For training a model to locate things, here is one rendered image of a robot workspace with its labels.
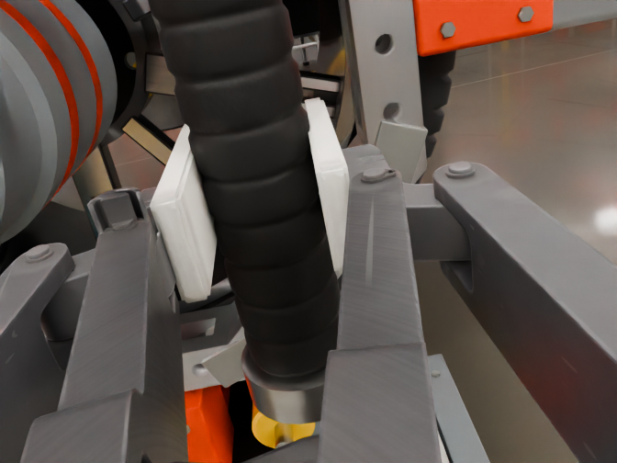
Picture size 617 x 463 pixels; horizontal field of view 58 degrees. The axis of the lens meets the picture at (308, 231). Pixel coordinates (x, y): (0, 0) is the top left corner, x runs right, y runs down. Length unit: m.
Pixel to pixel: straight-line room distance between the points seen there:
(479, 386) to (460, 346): 0.13
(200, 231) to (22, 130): 0.15
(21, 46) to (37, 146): 0.05
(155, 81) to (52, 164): 0.20
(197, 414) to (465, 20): 0.37
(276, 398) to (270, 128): 0.09
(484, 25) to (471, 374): 1.01
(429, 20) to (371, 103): 0.06
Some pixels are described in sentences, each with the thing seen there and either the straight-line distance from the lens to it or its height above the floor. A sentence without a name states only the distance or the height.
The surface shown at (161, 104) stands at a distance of 0.86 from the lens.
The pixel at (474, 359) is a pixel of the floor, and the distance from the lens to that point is 1.36.
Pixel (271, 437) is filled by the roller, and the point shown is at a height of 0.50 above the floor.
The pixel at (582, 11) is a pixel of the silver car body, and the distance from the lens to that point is 0.82.
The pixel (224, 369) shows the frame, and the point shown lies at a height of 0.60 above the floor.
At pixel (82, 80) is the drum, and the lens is 0.35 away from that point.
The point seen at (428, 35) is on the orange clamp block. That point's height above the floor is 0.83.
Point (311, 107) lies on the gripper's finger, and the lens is 0.19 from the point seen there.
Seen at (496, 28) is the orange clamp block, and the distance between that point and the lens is 0.40.
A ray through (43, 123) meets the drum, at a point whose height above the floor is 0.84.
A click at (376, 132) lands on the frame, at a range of 0.39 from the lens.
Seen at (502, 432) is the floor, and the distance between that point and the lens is 1.21.
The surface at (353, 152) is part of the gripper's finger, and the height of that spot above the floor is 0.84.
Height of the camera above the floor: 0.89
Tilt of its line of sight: 27 degrees down
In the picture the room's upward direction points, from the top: 11 degrees counter-clockwise
